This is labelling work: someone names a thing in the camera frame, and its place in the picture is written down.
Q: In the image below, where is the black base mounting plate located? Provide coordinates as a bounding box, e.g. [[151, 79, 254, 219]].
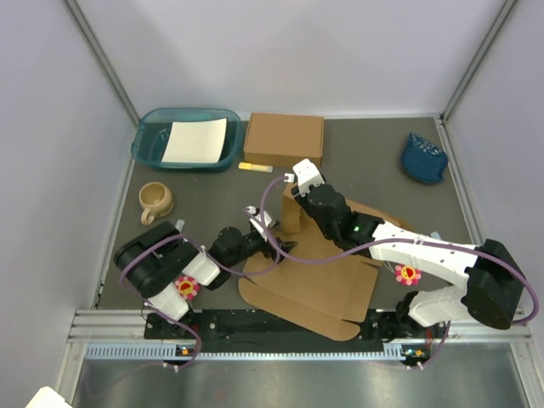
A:
[[143, 309, 451, 354]]

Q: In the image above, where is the teal plastic bin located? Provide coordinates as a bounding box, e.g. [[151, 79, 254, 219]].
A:
[[131, 108, 244, 173]]

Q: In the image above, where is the white object bottom corner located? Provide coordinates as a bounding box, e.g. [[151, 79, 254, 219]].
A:
[[25, 387, 72, 408]]

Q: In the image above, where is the yellow white marker pen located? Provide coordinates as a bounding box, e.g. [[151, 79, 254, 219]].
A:
[[238, 161, 274, 173]]

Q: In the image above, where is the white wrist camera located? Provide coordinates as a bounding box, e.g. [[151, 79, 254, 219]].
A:
[[285, 158, 326, 196], [244, 206, 275, 234]]

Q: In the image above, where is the folded brown cardboard box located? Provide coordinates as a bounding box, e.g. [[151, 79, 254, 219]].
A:
[[243, 112, 325, 168]]

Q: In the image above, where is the brown cardboard box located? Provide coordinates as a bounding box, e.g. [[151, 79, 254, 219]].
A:
[[243, 112, 325, 168], [238, 184, 383, 341]]

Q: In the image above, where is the pink flower toy left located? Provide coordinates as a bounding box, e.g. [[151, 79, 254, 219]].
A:
[[174, 275, 200, 301]]

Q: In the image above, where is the dark blue crumpled bag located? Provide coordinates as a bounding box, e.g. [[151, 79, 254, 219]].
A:
[[400, 133, 449, 184]]

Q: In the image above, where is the grey slotted cable duct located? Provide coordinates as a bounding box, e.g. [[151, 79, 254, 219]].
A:
[[85, 343, 426, 361]]

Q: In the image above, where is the pink flower toy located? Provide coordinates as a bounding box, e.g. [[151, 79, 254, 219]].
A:
[[394, 264, 422, 286], [174, 275, 200, 301]]

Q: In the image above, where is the beige ceramic mug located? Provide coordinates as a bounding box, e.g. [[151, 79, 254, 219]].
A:
[[139, 182, 175, 226]]

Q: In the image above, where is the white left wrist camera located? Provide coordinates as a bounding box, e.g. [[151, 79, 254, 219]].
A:
[[244, 206, 275, 234]]

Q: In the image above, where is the white paper sheet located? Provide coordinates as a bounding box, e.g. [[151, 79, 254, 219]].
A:
[[161, 118, 227, 164]]

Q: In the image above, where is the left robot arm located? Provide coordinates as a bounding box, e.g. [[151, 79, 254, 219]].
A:
[[113, 221, 283, 337]]

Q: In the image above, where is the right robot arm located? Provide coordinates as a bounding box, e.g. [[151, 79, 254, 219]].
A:
[[292, 174, 524, 337]]

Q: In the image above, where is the pink flower toy right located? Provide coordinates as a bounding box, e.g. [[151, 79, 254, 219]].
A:
[[394, 264, 422, 286]]

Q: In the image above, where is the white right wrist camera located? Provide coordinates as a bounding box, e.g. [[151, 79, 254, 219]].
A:
[[285, 158, 326, 196]]

